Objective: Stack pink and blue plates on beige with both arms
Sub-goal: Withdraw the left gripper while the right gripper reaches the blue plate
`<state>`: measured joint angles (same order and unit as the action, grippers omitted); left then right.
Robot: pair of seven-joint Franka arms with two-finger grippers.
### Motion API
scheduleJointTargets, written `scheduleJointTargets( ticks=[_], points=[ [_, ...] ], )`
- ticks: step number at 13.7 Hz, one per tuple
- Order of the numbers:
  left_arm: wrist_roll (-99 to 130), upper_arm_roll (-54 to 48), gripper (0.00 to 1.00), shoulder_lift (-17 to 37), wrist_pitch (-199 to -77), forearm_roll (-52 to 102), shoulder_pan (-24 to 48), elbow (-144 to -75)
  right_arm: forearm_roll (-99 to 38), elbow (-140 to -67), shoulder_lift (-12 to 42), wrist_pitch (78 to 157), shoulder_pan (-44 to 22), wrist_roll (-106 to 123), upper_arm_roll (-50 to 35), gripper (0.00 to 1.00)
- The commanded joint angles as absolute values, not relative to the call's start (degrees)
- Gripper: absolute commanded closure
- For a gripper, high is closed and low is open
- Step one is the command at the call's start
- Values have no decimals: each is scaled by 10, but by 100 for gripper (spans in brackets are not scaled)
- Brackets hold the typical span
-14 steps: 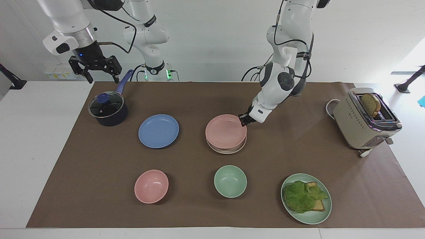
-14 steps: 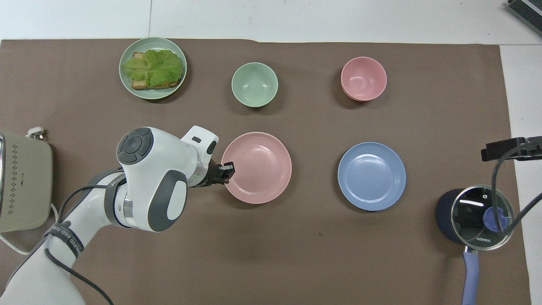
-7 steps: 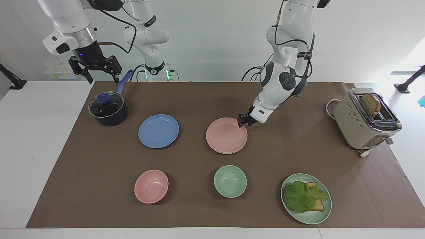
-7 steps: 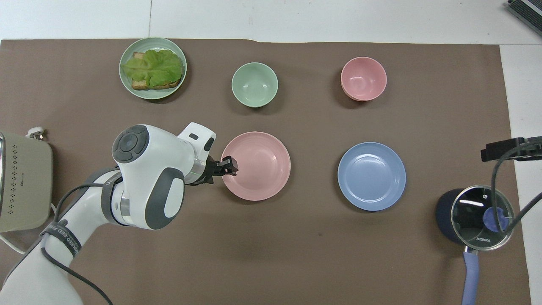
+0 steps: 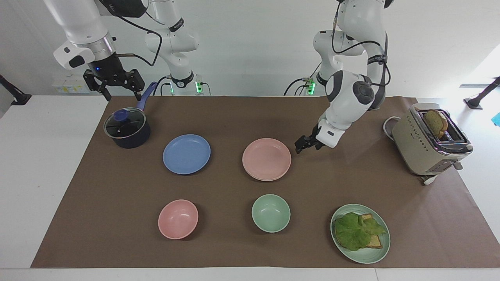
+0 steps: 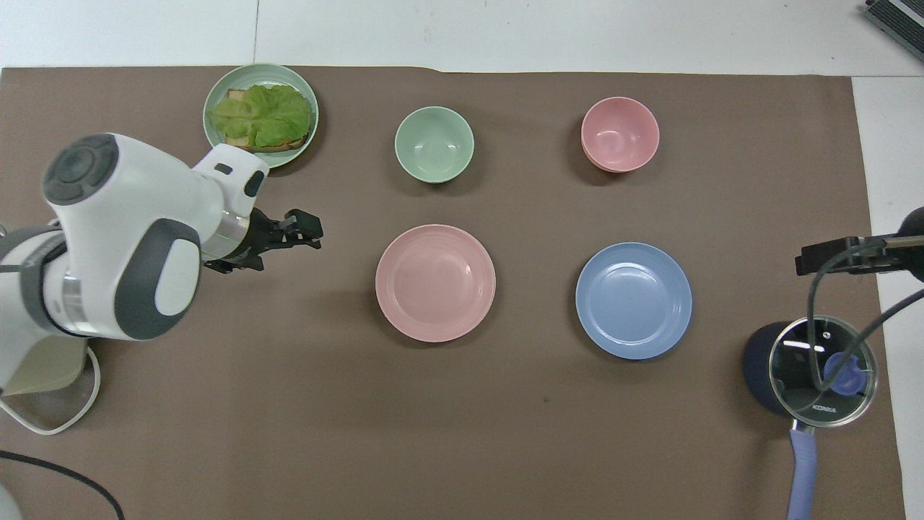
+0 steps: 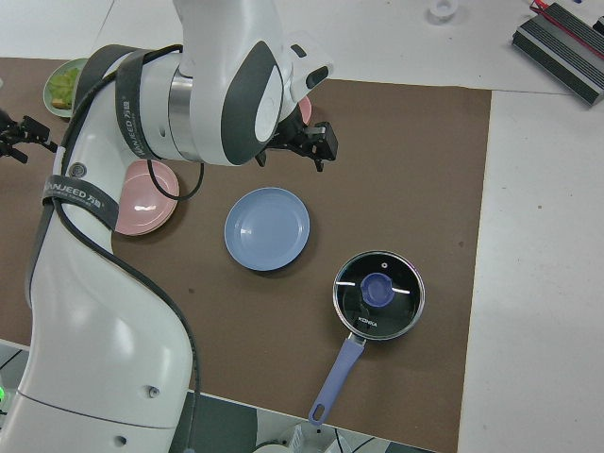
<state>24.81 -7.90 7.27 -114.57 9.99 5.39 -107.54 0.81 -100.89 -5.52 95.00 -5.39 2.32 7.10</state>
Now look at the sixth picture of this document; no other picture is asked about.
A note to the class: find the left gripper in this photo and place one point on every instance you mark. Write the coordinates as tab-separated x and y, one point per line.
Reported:
261	235

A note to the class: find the blue plate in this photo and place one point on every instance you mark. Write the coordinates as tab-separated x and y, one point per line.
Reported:
633	300

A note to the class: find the pink plate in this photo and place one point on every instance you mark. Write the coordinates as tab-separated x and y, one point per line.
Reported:
435	282

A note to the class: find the toasted bread slice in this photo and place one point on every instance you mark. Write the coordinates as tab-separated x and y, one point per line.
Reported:
278	146

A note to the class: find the grey ribbed device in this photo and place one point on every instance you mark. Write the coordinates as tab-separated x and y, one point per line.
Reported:
899	16

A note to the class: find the beige plate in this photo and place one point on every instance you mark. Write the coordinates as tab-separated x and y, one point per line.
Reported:
43	368

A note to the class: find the green bowl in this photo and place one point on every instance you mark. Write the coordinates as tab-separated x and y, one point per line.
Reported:
434	144

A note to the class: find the green lettuce leaf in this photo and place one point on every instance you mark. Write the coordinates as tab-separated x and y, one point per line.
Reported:
260	115

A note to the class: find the green plate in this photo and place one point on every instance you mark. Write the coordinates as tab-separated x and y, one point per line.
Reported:
216	148

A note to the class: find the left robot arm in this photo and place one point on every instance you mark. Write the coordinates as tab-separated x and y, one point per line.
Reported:
123	209

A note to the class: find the black stand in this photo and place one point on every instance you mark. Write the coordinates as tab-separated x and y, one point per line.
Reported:
830	258

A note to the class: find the pink bowl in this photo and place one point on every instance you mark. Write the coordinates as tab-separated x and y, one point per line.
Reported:
620	133

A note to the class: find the glass lid blue knob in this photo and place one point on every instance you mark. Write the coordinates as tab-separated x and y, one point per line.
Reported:
798	393

